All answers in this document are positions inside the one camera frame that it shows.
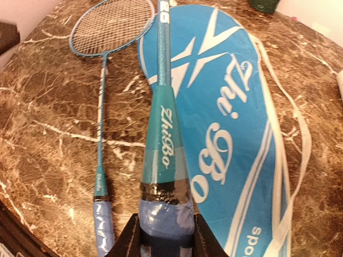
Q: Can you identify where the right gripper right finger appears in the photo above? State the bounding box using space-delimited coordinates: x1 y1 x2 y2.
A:
192 214 228 257

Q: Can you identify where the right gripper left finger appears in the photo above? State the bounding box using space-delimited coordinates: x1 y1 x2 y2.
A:
105 214 140 257

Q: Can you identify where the blue badminton racket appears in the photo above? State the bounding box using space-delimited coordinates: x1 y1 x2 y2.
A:
69 1 155 256
138 1 195 256

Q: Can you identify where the blue racket bag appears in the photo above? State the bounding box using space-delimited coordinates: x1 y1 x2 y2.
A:
138 4 297 256

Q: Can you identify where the dark green mug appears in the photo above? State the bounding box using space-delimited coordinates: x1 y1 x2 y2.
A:
248 0 280 14

